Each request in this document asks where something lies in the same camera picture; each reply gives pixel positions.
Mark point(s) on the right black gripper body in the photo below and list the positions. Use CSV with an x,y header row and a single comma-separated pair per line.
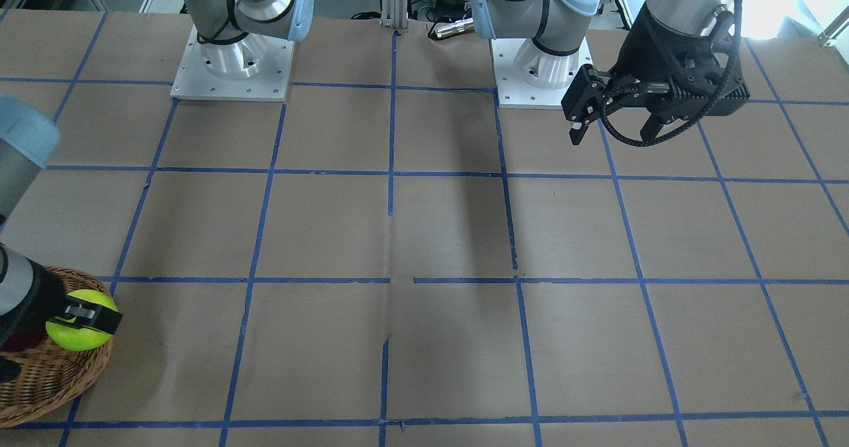
x,y
33,299

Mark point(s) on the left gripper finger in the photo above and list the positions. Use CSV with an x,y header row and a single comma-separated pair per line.
x,y
583,100

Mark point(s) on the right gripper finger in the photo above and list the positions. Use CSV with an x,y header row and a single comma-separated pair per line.
x,y
90,316

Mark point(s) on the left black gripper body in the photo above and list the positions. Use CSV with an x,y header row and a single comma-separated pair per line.
x,y
642,50

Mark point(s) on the green apple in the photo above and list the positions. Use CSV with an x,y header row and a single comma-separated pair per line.
x,y
82,339

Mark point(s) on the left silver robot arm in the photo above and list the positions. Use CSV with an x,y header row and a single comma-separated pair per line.
x,y
557,27

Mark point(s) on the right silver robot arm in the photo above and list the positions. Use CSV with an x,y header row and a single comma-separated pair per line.
x,y
29,139

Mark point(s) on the oval wicker basket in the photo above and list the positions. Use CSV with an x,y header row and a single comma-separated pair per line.
x,y
52,376

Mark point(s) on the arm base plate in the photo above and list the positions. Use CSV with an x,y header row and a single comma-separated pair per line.
x,y
256,68
527,78

